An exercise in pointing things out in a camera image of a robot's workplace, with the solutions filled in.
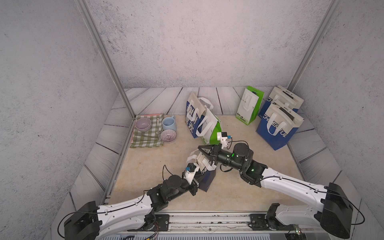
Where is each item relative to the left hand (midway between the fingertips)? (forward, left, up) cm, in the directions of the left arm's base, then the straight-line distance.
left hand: (205, 177), depth 73 cm
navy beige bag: (+2, -1, -5) cm, 5 cm away
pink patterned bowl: (+36, +23, -13) cm, 45 cm away
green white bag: (+46, -32, +5) cm, 56 cm away
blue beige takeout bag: (+49, -52, +10) cm, 72 cm away
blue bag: (+29, -46, +3) cm, 54 cm away
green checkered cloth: (+36, +36, -15) cm, 53 cm away
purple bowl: (+46, +43, -12) cm, 64 cm away
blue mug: (+46, +23, -11) cm, 53 cm away
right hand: (+5, +3, +16) cm, 18 cm away
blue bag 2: (+41, +4, +5) cm, 42 cm away
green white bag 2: (+26, -3, +5) cm, 27 cm away
